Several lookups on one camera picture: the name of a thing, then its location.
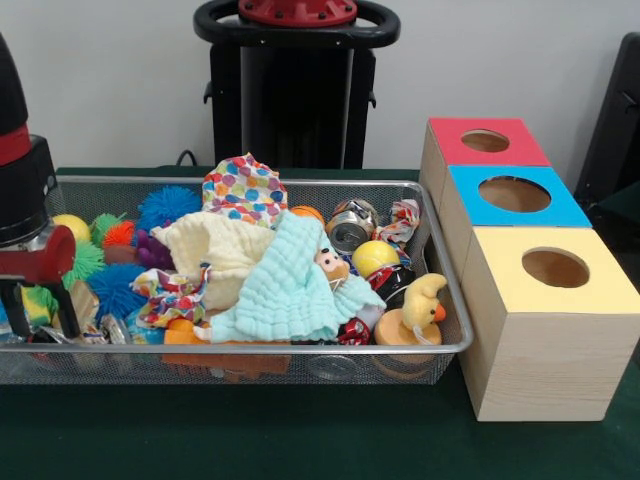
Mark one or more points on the brown plush toy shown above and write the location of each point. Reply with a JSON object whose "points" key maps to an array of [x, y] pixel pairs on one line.
{"points": [[332, 265]]}

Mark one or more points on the plain yellow ball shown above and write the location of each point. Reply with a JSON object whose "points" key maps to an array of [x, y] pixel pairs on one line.
{"points": [[75, 225]]}

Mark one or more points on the yellow plush duck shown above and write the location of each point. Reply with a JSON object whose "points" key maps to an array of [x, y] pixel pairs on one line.
{"points": [[422, 300]]}

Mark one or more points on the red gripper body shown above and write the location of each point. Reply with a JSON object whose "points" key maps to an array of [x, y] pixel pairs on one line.
{"points": [[45, 260]]}

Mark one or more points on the yellow tennis ball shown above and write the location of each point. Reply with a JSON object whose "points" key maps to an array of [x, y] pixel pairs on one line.
{"points": [[372, 255]]}

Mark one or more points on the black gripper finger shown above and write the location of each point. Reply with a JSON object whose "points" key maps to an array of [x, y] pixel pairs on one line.
{"points": [[15, 310], [67, 310]]}

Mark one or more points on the cream knitted cloth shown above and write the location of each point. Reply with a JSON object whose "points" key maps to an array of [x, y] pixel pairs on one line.
{"points": [[225, 245]]}

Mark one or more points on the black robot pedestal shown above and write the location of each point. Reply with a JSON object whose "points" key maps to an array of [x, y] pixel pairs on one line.
{"points": [[295, 100]]}

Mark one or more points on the blue spiky ball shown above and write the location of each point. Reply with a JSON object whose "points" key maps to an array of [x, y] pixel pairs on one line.
{"points": [[170, 205]]}

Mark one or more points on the crushed clear plastic bottle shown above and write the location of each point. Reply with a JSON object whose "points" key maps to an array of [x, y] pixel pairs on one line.
{"points": [[112, 330]]}

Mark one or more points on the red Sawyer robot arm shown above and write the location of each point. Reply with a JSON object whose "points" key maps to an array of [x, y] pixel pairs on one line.
{"points": [[20, 190]]}

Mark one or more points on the silver mesh bin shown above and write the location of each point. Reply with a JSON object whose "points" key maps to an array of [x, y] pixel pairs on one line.
{"points": [[350, 370]]}

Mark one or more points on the wooden three-hole box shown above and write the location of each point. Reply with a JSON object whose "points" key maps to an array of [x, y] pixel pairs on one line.
{"points": [[550, 360]]}

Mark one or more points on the mint green cloth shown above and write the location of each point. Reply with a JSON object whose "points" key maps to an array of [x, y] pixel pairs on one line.
{"points": [[285, 295]]}

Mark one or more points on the dark green tablecloth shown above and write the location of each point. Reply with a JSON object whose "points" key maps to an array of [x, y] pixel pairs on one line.
{"points": [[300, 440]]}

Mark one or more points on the crushed silver drink can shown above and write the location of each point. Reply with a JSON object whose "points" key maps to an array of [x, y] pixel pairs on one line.
{"points": [[350, 230]]}

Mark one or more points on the black panel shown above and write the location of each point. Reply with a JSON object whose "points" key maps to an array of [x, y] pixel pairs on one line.
{"points": [[615, 125]]}

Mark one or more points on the green spiky monster toy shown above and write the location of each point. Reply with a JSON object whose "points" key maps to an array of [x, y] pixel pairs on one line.
{"points": [[89, 260]]}

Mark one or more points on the polka dot cloth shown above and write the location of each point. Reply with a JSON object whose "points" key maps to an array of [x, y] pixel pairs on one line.
{"points": [[245, 190]]}

